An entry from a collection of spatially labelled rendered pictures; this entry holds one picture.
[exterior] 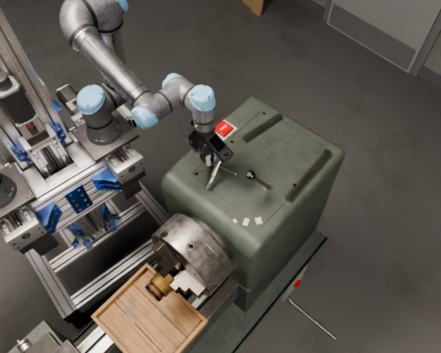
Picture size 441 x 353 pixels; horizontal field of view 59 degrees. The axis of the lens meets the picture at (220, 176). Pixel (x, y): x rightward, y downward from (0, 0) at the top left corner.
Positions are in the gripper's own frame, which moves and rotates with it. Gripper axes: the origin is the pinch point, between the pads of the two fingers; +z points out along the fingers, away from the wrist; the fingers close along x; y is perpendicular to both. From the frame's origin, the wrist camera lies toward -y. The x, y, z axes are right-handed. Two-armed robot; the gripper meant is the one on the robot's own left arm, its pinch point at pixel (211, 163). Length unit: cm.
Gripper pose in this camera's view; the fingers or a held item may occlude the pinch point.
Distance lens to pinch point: 146.2
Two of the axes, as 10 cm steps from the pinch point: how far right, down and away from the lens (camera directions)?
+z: 0.2, 5.5, 8.3
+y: -7.4, -5.5, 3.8
